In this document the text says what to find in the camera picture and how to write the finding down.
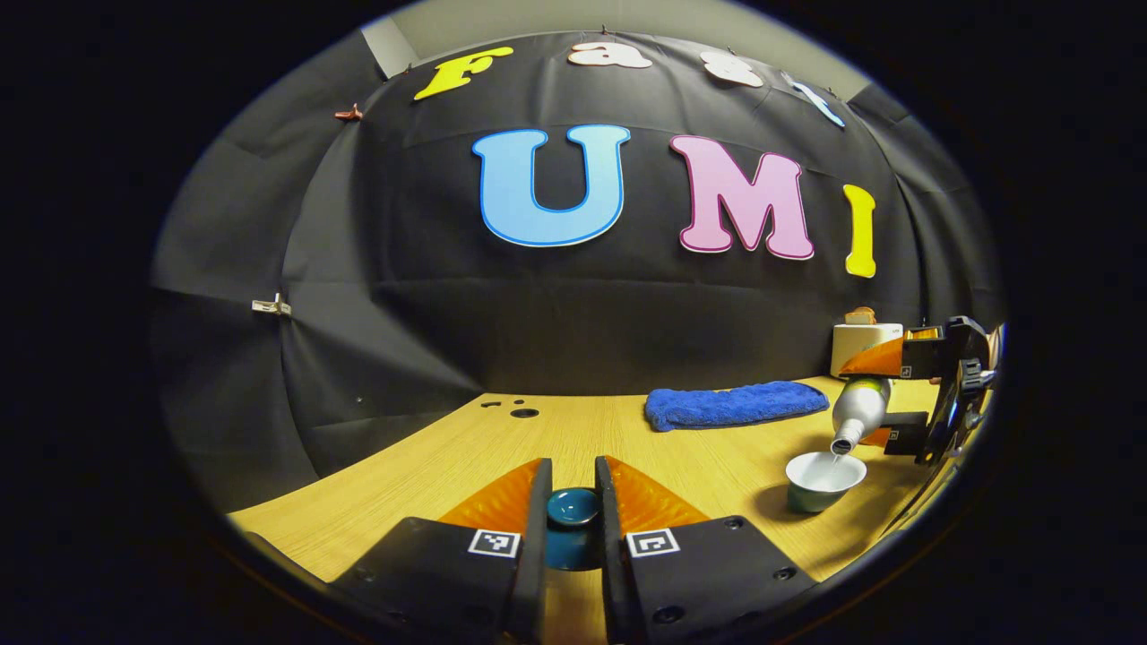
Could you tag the blue towel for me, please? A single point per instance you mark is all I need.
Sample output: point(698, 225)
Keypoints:
point(735, 405)

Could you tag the silver green water bottle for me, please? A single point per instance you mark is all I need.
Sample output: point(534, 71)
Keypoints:
point(860, 408)

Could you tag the white toaster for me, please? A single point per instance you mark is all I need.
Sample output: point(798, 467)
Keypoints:
point(856, 345)

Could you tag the teal teacup lid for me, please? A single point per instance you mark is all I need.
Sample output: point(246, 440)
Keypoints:
point(573, 511)

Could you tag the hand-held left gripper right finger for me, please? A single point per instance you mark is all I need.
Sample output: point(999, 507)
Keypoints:
point(607, 537)

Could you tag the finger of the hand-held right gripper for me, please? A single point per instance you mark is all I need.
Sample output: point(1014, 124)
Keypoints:
point(909, 430)
point(927, 358)

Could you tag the red clip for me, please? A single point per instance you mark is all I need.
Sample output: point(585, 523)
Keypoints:
point(349, 113)

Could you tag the teal white teacup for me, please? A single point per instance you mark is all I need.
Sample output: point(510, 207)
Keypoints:
point(820, 488)

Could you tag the black backdrop cloth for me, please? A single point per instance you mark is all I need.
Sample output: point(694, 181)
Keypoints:
point(538, 313)

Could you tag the white clip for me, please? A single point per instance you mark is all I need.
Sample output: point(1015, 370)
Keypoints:
point(271, 305)

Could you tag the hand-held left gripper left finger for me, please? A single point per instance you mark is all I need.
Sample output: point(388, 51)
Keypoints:
point(540, 520)

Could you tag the toast slice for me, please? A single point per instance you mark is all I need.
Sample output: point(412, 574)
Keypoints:
point(860, 316)

